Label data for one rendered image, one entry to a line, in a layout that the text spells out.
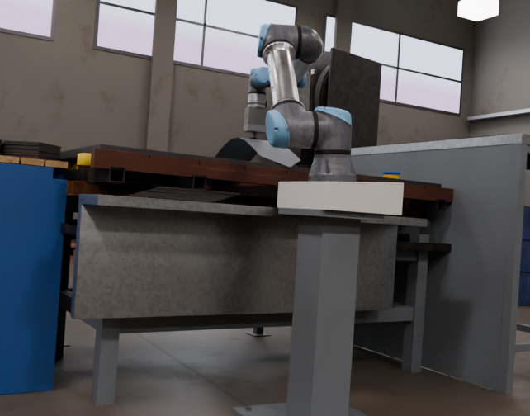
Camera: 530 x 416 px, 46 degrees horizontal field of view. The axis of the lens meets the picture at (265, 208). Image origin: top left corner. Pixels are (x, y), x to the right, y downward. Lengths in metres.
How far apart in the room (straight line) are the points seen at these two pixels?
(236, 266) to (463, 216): 1.14
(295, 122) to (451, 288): 1.30
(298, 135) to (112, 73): 7.12
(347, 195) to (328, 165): 0.13
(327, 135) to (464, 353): 1.33
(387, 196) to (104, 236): 0.88
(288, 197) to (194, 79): 7.38
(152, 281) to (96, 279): 0.18
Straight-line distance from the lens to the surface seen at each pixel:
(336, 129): 1.96
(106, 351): 2.16
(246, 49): 9.75
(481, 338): 2.84
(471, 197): 2.87
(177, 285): 2.11
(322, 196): 1.85
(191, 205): 1.93
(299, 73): 2.50
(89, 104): 8.80
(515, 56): 12.02
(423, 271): 2.90
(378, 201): 1.94
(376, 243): 2.57
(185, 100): 9.22
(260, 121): 2.70
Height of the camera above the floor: 0.65
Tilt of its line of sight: 1 degrees up
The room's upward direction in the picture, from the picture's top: 4 degrees clockwise
